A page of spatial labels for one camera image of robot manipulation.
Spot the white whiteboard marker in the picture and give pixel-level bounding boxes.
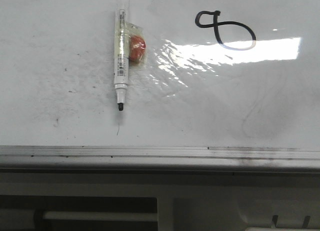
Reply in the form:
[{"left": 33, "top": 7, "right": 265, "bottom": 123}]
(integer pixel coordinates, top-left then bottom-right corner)
[{"left": 113, "top": 0, "right": 130, "bottom": 111}]

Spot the red magnet taped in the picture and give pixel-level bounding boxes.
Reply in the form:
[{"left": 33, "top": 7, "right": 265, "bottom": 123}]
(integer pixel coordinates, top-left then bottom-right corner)
[{"left": 127, "top": 22, "right": 147, "bottom": 66}]

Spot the white rod under table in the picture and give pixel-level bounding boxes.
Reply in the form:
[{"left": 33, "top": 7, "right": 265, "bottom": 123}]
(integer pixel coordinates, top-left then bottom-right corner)
[{"left": 43, "top": 211, "right": 158, "bottom": 222}]

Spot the white whiteboard with aluminium frame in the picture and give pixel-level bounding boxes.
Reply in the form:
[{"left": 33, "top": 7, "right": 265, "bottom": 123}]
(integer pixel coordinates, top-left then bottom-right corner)
[{"left": 0, "top": 0, "right": 320, "bottom": 173}]

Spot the white table frame below whiteboard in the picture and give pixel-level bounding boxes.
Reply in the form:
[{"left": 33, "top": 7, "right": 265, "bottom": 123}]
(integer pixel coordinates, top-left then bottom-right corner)
[{"left": 0, "top": 172, "right": 320, "bottom": 231}]

